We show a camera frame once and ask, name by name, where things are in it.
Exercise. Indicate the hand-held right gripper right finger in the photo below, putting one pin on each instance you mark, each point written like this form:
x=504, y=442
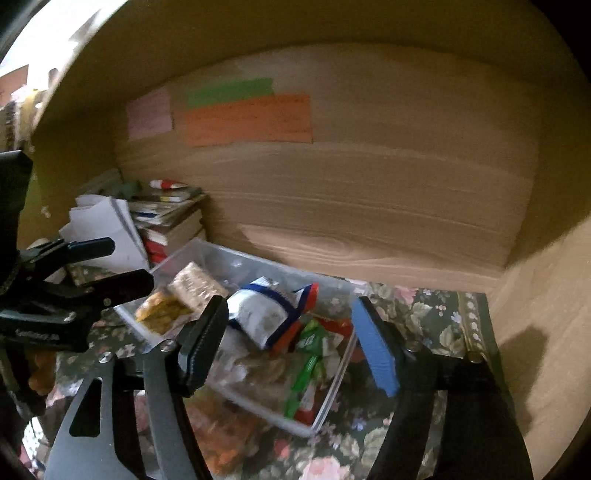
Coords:
x=375, y=353

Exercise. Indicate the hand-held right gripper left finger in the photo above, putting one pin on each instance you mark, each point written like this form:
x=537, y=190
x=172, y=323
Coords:
x=204, y=344

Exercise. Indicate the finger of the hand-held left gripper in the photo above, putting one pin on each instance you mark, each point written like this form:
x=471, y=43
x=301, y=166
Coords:
x=124, y=284
x=87, y=248

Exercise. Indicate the yellow snack packet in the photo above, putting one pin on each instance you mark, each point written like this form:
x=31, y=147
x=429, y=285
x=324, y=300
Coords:
x=159, y=314

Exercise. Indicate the brown nut bar packet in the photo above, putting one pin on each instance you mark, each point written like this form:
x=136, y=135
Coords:
x=196, y=286

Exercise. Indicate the tan brown snack packet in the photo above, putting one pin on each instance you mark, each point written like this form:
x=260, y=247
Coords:
x=258, y=369

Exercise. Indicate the white blue red snack packet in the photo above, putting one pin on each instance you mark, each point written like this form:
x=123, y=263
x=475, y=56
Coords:
x=263, y=316

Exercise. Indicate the green label snack packet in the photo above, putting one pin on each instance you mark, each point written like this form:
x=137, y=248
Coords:
x=310, y=338

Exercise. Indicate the clear plastic container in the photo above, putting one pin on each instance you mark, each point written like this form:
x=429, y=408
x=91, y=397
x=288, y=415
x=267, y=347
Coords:
x=240, y=272

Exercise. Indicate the green edged clear packet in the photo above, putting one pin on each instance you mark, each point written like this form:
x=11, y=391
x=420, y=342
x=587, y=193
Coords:
x=300, y=387

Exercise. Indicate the white papers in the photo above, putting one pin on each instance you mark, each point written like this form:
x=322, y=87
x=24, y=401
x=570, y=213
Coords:
x=106, y=226

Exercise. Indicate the floral tablecloth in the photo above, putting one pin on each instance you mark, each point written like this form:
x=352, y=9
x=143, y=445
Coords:
x=429, y=318

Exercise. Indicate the stack of books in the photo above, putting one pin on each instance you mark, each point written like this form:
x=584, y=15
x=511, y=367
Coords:
x=178, y=226

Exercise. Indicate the orange peanut brittle packet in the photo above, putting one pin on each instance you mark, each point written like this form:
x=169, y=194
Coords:
x=231, y=434

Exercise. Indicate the red white tube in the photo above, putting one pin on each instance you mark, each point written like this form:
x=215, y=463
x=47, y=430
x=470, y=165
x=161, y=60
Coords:
x=168, y=184

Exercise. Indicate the pink sticky note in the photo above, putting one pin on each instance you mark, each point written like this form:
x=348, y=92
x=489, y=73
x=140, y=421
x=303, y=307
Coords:
x=150, y=115

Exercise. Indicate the orange sticky note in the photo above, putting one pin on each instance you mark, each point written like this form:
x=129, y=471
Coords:
x=244, y=121

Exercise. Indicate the green sticky note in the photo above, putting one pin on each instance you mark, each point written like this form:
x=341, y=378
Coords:
x=231, y=92

